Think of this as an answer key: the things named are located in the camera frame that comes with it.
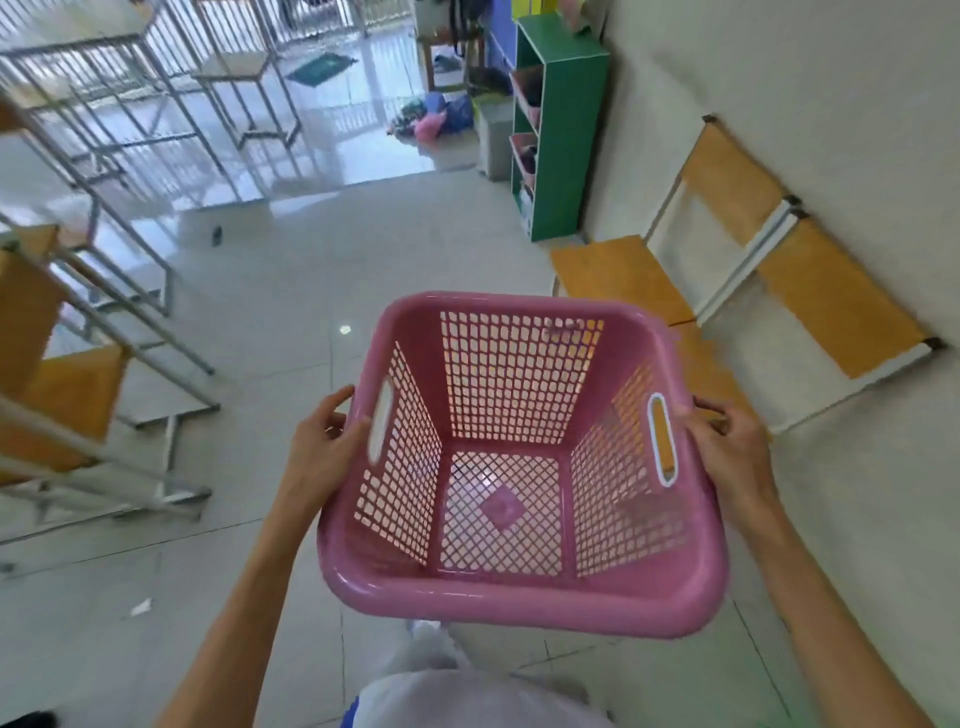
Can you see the white paper scrap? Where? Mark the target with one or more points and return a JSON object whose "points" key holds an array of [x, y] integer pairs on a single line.
{"points": [[141, 607]]}

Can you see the black bag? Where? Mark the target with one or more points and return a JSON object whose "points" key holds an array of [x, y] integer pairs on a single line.
{"points": [[469, 15]]}

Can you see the person's right hand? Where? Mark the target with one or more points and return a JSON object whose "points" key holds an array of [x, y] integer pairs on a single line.
{"points": [[735, 465]]}

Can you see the pink shelf bin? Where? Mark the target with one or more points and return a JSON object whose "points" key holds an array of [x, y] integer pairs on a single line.
{"points": [[525, 97], [523, 161]]}

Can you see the person's right forearm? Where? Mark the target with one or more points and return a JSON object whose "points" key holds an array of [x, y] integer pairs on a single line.
{"points": [[832, 637]]}

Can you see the pink plastic bag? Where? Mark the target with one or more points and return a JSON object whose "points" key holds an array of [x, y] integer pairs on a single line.
{"points": [[429, 129]]}

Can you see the green shelf cabinet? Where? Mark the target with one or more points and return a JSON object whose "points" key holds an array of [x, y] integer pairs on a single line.
{"points": [[577, 150]]}

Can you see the person's left hand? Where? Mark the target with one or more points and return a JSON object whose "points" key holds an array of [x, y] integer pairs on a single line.
{"points": [[319, 457]]}

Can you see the orange chair grey metal frame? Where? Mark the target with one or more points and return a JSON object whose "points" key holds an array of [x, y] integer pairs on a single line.
{"points": [[45, 238], [75, 390]]}

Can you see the person's grey trousers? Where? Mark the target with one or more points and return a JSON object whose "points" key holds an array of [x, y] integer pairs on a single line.
{"points": [[435, 649]]}

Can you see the person's left forearm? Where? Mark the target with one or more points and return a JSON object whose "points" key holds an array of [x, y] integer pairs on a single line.
{"points": [[240, 622]]}

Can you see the person's light shirt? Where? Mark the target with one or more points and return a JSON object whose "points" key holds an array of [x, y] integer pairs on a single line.
{"points": [[480, 705]]}

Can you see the multicolour bag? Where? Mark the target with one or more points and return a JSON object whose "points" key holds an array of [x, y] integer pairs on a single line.
{"points": [[405, 120]]}

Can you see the green doormat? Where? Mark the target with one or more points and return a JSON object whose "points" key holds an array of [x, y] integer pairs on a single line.
{"points": [[322, 69]]}

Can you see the pile of colourful laundry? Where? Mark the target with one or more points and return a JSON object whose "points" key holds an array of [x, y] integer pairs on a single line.
{"points": [[454, 112]]}

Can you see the grey bin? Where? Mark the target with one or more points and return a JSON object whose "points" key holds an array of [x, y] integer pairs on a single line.
{"points": [[495, 142]]}

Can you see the metal frame table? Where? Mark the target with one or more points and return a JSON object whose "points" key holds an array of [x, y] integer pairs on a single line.
{"points": [[75, 26], [232, 66]]}

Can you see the pink plastic basket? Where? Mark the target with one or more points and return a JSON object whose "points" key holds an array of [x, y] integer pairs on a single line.
{"points": [[525, 600]]}

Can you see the small wooden stool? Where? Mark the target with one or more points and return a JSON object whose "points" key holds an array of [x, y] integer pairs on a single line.
{"points": [[442, 35]]}

